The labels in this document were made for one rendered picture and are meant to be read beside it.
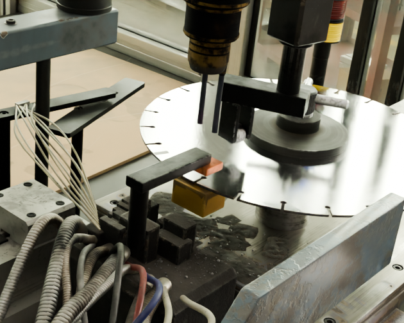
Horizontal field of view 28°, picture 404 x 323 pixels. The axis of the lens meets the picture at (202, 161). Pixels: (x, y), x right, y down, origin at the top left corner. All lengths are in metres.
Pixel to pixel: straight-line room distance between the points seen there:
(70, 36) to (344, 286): 0.40
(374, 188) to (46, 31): 0.36
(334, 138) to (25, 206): 0.32
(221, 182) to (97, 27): 0.24
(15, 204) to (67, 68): 0.76
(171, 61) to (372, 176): 0.83
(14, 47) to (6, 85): 0.65
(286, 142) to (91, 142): 0.50
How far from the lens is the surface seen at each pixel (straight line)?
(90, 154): 1.21
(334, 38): 1.12
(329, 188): 0.76
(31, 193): 0.83
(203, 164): 0.72
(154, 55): 1.59
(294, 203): 0.72
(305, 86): 0.84
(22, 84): 1.46
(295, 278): 0.54
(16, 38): 0.80
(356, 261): 0.63
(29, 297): 0.82
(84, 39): 0.86
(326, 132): 0.85
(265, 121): 0.85
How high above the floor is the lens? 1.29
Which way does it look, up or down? 26 degrees down
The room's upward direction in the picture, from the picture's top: 7 degrees clockwise
